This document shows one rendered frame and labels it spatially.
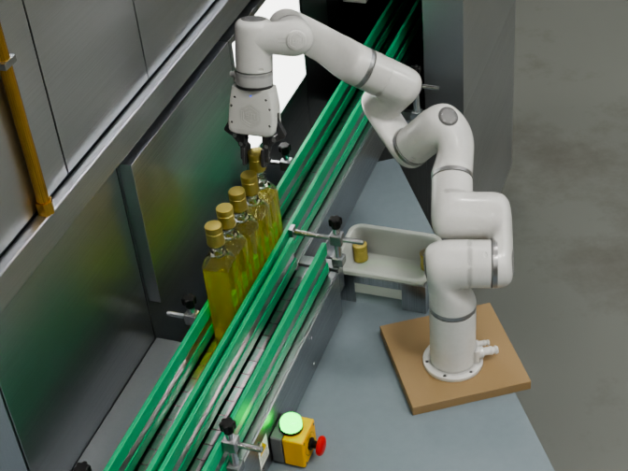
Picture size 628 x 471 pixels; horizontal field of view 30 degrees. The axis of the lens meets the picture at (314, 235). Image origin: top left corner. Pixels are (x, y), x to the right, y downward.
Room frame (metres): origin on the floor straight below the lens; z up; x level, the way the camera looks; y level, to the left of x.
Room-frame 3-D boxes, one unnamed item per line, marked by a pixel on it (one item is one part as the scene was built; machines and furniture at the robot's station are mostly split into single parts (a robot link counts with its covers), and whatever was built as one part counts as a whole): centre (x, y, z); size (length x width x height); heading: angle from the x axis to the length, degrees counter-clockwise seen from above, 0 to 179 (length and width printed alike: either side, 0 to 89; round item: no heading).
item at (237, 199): (1.91, 0.14, 1.14); 0.04 x 0.04 x 0.04
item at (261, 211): (1.96, 0.12, 0.99); 0.06 x 0.06 x 0.21; 66
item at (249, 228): (1.91, 0.14, 0.99); 0.06 x 0.06 x 0.21; 66
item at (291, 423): (1.57, 0.08, 0.84); 0.05 x 0.05 x 0.03
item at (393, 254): (2.06, -0.16, 0.80); 0.22 x 0.17 x 0.09; 67
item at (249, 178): (1.96, 0.12, 1.14); 0.04 x 0.04 x 0.04
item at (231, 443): (1.42, 0.17, 0.94); 0.07 x 0.04 x 0.13; 67
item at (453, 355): (1.75, -0.28, 0.85); 0.16 x 0.13 x 0.15; 93
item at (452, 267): (1.75, -0.27, 1.01); 0.13 x 0.10 x 0.16; 81
